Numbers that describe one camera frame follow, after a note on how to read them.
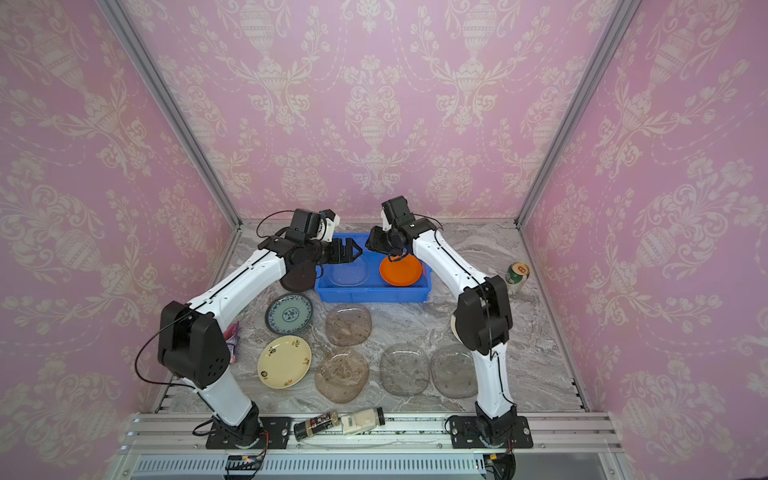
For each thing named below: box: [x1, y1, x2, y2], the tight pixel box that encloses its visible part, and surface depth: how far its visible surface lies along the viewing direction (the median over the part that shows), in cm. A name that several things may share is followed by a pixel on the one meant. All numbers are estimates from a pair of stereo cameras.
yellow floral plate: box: [257, 335, 312, 390], surface depth 87 cm
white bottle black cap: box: [341, 406, 386, 436], surface depth 74 cm
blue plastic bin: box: [315, 233, 432, 303], surface depth 100 cm
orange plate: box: [379, 254, 422, 287], surface depth 105 cm
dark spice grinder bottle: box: [293, 411, 339, 442], surface depth 74 cm
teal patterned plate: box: [265, 293, 313, 335], surface depth 97 cm
